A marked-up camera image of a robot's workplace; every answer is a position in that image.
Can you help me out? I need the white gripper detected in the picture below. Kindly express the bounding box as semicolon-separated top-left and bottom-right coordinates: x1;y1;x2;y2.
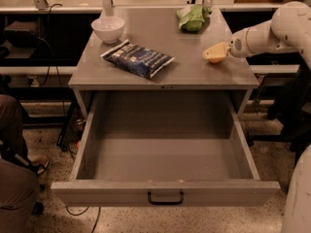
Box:
202;28;251;60

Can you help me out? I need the orange fruit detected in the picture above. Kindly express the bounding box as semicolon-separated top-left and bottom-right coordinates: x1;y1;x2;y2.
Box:
208;57;224;64

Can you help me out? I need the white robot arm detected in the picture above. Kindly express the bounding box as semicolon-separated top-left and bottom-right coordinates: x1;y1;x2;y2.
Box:
203;2;311;233

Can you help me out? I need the open grey top drawer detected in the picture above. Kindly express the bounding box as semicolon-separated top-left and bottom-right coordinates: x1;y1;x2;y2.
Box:
52;90;280;207

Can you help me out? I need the green snack bag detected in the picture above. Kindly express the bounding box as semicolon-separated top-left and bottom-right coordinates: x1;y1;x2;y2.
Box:
177;5;212;32

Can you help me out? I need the grey metal cabinet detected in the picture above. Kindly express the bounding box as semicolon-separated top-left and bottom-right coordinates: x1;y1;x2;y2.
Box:
69;8;259;115

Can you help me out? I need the blue chip bag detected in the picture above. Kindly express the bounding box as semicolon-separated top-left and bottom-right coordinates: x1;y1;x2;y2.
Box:
101;39;174;80

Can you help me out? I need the white ceramic bowl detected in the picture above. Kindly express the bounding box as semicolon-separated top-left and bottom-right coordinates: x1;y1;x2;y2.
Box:
91;17;124;44

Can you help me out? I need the dark box on shelf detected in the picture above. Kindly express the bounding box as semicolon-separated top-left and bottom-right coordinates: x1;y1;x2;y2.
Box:
4;20;40;48

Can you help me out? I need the brown shoe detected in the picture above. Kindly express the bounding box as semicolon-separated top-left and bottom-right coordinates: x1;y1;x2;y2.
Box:
30;154;50;175

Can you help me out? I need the person's leg in brown trousers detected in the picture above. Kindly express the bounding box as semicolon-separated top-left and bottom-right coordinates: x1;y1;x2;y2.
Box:
0;94;39;233

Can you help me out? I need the black drawer handle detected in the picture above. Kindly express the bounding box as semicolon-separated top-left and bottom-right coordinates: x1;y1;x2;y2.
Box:
147;191;184;206

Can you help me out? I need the black cable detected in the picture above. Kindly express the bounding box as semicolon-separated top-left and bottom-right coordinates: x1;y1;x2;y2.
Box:
35;3;67;115

